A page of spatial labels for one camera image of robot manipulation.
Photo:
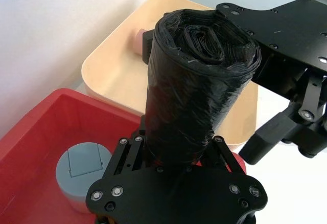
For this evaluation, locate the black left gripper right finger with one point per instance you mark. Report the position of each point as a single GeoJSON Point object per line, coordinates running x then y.
{"type": "Point", "coordinates": [224, 157]}

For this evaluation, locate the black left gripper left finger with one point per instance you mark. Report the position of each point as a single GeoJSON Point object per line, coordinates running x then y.
{"type": "Point", "coordinates": [127, 155]}

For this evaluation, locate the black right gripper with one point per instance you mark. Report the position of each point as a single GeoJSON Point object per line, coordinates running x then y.
{"type": "Point", "coordinates": [286, 37]}

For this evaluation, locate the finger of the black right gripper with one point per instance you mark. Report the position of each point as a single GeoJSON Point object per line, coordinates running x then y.
{"type": "Point", "coordinates": [270, 137]}
{"type": "Point", "coordinates": [315, 121]}

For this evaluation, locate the black plastic bag roll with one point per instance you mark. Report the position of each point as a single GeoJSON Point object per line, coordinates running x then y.
{"type": "Point", "coordinates": [194, 93]}

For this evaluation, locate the grey cylindrical container white base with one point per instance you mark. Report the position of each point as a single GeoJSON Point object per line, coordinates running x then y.
{"type": "Point", "coordinates": [79, 165]}

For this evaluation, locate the white table cloth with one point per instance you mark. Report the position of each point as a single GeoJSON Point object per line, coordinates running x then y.
{"type": "Point", "coordinates": [293, 190]}

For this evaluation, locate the beige rounded tray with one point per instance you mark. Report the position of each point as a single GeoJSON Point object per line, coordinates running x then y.
{"type": "Point", "coordinates": [115, 70]}

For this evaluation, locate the red plastic bin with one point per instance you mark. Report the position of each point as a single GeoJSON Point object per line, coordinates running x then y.
{"type": "Point", "coordinates": [33, 137]}

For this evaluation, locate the black ribbed block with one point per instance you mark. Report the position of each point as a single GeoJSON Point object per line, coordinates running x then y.
{"type": "Point", "coordinates": [148, 47]}

